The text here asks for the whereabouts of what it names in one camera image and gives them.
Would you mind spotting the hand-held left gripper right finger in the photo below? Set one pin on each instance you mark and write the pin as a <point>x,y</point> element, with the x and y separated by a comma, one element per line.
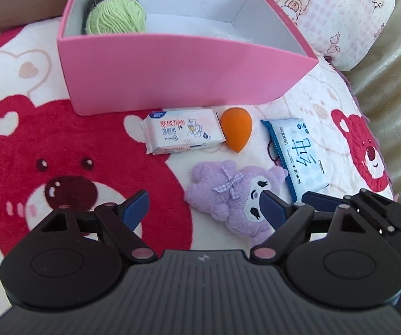
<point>273,211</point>

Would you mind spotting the pink checked pillow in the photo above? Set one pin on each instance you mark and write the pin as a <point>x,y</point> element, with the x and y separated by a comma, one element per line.
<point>343,17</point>

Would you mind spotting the orange makeup sponge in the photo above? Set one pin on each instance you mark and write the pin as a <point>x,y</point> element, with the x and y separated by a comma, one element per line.
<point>237,129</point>

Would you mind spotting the bear printed blanket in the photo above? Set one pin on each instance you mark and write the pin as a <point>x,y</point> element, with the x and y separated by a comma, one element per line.
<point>29,87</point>

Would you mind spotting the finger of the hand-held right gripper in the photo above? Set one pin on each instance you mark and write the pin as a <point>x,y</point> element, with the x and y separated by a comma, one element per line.
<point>322,200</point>

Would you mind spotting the purple plush toy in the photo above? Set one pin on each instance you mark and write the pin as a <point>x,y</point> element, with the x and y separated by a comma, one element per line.
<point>221,195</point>

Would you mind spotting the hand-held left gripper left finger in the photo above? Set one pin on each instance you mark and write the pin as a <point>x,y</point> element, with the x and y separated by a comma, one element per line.
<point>134,211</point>

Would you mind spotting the pink cardboard box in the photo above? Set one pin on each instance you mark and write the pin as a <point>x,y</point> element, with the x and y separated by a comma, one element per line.
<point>151,73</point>

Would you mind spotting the beige glossy bedding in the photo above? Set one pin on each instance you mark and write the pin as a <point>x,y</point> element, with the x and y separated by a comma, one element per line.
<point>396,76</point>

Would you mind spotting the green yarn ball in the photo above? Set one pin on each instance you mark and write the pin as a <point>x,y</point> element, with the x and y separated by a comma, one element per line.
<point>116,17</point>

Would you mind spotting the blue wet wipes pack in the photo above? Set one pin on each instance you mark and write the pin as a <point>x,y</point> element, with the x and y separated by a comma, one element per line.
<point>298,157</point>

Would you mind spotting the white wet tissue pack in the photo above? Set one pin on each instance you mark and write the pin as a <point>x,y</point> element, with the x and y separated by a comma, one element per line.
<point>179,132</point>

